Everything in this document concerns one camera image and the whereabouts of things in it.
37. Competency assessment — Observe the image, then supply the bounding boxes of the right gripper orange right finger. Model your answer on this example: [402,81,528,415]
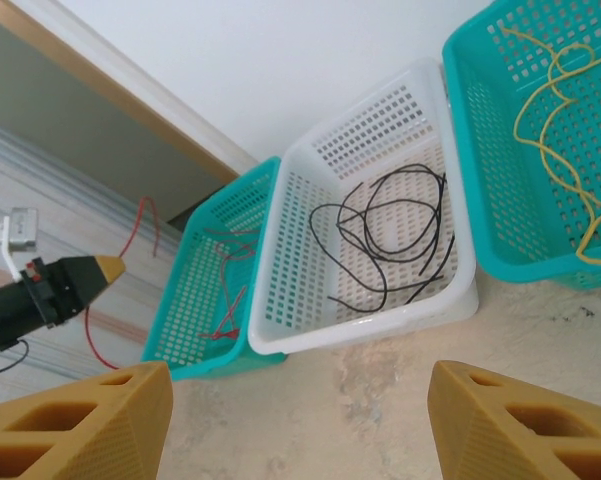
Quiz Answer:
[426,359,601,480]

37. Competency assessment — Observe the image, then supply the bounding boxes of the red cable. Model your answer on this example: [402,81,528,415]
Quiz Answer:
[202,227,261,266]
[197,284,249,342]
[213,242,249,321]
[82,195,162,372]

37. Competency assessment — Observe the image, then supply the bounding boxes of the teal perforated plastic basket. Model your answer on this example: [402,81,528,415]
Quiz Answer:
[440,0,601,294]
[139,155,289,384]

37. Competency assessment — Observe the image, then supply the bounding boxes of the left thin black camera cable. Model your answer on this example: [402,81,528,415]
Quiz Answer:
[0,339,31,379]

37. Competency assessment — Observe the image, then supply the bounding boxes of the white perforated plastic basket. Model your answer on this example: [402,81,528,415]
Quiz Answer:
[247,57,481,356]

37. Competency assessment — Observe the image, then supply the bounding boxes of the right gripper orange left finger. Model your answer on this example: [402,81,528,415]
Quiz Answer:
[0,362,174,480]

